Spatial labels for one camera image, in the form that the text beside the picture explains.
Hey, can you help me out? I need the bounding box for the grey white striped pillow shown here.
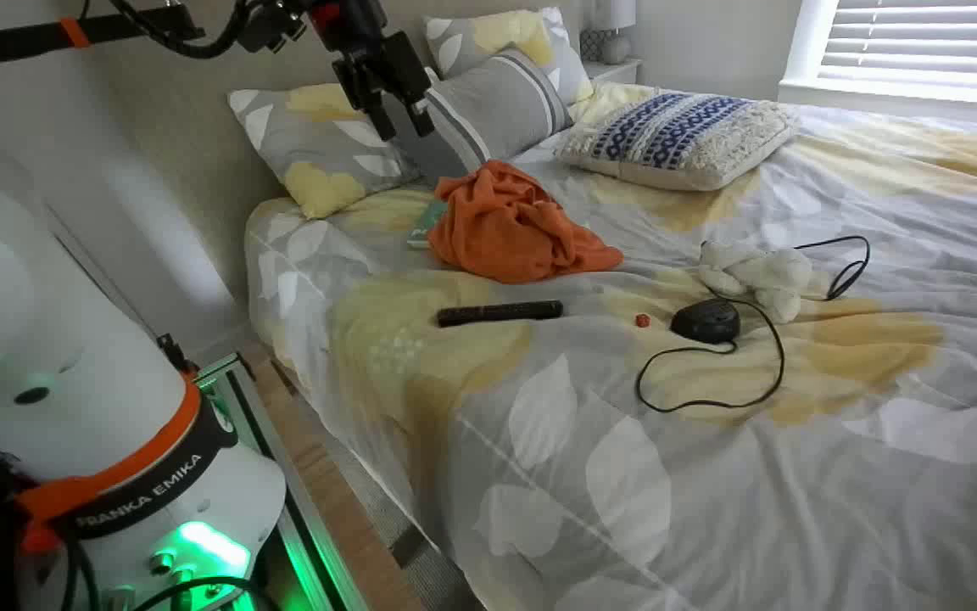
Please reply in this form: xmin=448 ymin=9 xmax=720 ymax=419
xmin=379 ymin=43 xmax=575 ymax=189

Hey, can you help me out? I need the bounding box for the white table lamp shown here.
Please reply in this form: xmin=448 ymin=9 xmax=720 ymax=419
xmin=580 ymin=0 xmax=641 ymax=64

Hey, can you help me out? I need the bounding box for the grey yellow leaf pillow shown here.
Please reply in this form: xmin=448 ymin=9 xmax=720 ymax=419
xmin=227 ymin=79 xmax=417 ymax=219
xmin=419 ymin=3 xmax=596 ymax=106

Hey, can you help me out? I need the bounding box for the green lit robot stand platform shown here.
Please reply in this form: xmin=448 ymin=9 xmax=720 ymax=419
xmin=193 ymin=348 xmax=369 ymax=611

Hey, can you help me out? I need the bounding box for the black TV remote control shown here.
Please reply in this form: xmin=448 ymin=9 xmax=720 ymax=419
xmin=434 ymin=299 xmax=568 ymax=333

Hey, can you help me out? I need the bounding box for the black computer mouse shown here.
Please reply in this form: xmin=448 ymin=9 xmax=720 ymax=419
xmin=667 ymin=295 xmax=742 ymax=348

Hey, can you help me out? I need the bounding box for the orange crumpled cloth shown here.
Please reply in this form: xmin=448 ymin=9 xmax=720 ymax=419
xmin=428 ymin=158 xmax=627 ymax=286

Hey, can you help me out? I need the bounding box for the white plush toy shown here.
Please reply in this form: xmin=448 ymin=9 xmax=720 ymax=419
xmin=691 ymin=239 xmax=821 ymax=327

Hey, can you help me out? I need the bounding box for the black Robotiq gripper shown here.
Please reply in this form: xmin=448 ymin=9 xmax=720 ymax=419
xmin=310 ymin=0 xmax=440 ymax=146

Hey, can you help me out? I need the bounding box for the window with white blinds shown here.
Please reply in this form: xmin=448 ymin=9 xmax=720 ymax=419
xmin=780 ymin=0 xmax=977 ymax=110

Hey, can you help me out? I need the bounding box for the teal flat object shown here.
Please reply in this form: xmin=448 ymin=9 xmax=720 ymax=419
xmin=404 ymin=198 xmax=452 ymax=254

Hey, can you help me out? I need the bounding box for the wooden bed side rail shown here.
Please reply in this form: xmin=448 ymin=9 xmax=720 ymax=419
xmin=243 ymin=345 xmax=430 ymax=611

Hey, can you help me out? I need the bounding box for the small nightstand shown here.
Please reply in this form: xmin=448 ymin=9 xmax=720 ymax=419
xmin=583 ymin=54 xmax=643 ymax=87

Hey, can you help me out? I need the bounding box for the blue white patterned pillow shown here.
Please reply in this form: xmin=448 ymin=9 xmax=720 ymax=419
xmin=554 ymin=87 xmax=804 ymax=198

